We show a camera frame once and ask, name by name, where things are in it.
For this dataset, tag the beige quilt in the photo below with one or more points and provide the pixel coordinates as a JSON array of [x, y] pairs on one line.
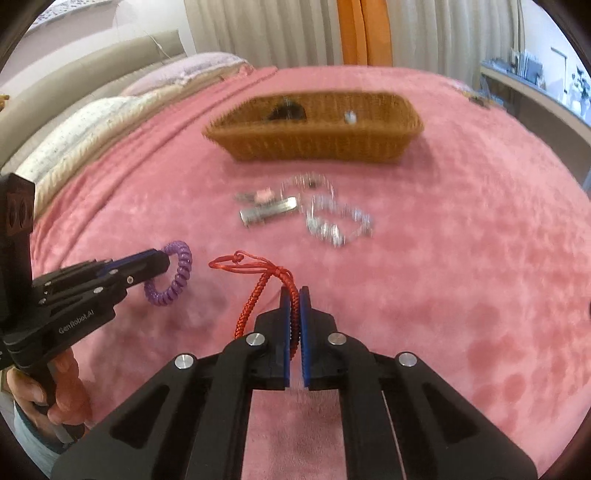
[[51, 189]]

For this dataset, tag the small white trinket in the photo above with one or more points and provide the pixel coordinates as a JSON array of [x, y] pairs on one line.
[[351, 117]]

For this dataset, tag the beige curtain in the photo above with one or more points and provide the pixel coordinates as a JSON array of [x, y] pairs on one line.
[[258, 32], [443, 32]]

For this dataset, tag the black wristwatch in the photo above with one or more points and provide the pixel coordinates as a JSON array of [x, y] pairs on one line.
[[286, 113]]

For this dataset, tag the orange curtain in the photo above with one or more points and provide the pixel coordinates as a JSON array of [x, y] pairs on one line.
[[364, 27]]

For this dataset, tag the small pink hair clip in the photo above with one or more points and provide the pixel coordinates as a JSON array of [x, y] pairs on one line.
[[258, 196]]

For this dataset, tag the upright books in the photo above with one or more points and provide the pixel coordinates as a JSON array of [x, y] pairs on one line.
[[531, 69]]

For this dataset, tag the purple pillow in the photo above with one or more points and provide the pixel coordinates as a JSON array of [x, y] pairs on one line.
[[203, 64]]

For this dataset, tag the brown wicker basket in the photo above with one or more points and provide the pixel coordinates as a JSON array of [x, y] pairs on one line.
[[323, 143]]

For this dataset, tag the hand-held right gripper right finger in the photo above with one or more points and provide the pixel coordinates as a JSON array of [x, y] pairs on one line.
[[304, 323]]

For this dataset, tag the pink fleece blanket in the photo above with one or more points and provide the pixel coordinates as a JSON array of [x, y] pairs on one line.
[[438, 277]]

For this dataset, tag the white vase with flowers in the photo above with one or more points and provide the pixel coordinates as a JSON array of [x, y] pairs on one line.
[[581, 87]]

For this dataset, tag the silver bar hair clip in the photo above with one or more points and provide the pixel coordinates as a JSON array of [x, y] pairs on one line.
[[268, 212]]

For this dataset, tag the person's left hand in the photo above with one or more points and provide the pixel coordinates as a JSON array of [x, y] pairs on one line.
[[69, 392]]

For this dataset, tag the white floral pillow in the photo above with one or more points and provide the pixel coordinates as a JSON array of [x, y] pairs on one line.
[[69, 134]]

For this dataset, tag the white desk lamp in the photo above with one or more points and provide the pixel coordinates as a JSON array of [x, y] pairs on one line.
[[564, 74]]

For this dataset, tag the white desk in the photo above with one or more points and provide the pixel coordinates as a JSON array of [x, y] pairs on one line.
[[531, 92]]

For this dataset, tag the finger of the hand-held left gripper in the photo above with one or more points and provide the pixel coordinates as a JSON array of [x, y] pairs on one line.
[[129, 260], [147, 268]]

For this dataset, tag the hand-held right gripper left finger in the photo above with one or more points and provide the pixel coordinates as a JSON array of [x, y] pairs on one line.
[[287, 323]]

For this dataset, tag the light blue hair clip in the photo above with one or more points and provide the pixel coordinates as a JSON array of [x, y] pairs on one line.
[[332, 230]]

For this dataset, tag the beige padded headboard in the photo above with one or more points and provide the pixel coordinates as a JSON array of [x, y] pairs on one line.
[[69, 60]]

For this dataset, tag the person's left forearm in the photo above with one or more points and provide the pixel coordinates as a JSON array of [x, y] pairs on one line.
[[32, 443]]

